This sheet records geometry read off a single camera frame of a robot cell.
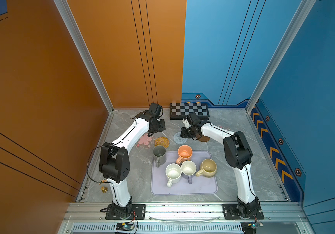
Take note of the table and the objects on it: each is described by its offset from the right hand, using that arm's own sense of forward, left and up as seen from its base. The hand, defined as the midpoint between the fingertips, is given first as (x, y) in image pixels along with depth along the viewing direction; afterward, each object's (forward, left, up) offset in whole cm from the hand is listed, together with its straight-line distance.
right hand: (180, 135), depth 100 cm
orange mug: (-13, -3, -2) cm, 14 cm away
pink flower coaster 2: (+9, -35, -4) cm, 36 cm away
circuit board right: (-51, -32, -6) cm, 61 cm away
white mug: (-25, +5, -2) cm, 26 cm away
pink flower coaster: (-3, +24, -2) cm, 24 cm away
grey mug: (-15, +13, 0) cm, 20 cm away
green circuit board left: (-51, +29, -5) cm, 59 cm away
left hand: (-1, +11, +12) cm, 16 cm away
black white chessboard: (+24, 0, 0) cm, 24 cm away
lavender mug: (-23, -4, -3) cm, 24 cm away
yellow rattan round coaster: (-3, +12, -2) cm, 13 cm away
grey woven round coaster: (-2, +1, -3) cm, 3 cm away
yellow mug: (-23, -17, -2) cm, 28 cm away
